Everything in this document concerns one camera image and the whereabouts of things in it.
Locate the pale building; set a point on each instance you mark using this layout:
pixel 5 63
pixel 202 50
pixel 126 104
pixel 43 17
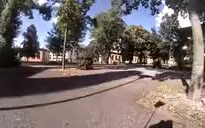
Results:
pixel 116 57

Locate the dark bush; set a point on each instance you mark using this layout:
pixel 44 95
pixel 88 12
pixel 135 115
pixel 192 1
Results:
pixel 86 62

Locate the row of trees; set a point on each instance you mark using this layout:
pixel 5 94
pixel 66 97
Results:
pixel 130 40

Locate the tree with thin trunk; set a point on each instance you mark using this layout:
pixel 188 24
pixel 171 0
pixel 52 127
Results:
pixel 64 50

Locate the dark kerb line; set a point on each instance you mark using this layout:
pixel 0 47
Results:
pixel 73 97

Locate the grey asphalt path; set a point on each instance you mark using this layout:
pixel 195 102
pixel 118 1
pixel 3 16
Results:
pixel 100 110

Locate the grey paved area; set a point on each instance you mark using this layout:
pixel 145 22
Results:
pixel 56 83

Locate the reddish building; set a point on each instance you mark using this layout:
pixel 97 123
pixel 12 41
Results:
pixel 40 56

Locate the dark round tree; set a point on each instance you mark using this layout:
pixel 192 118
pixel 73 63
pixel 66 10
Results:
pixel 30 41

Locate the dry leaf-strewn ground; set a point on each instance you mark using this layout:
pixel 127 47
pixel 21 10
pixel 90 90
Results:
pixel 176 103

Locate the tree with thick pale trunk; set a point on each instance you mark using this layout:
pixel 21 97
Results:
pixel 196 60

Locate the large dark tree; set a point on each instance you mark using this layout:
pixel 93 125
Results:
pixel 8 36

